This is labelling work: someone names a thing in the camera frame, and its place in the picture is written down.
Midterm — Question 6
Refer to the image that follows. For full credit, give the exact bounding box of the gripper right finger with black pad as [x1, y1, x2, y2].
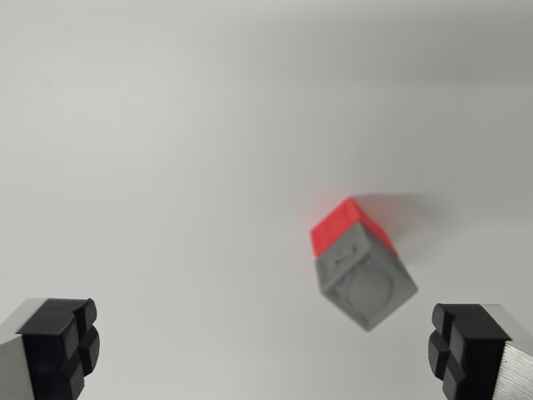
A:
[426, 302, 533, 400]

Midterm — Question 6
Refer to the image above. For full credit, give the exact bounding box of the grey embossed soft cube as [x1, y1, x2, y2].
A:
[314, 221, 419, 333]

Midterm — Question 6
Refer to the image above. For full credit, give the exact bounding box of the red embossed soft cube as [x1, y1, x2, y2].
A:
[309, 197, 396, 258]

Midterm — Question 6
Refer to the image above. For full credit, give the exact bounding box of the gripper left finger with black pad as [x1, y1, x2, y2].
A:
[0, 297, 102, 400]

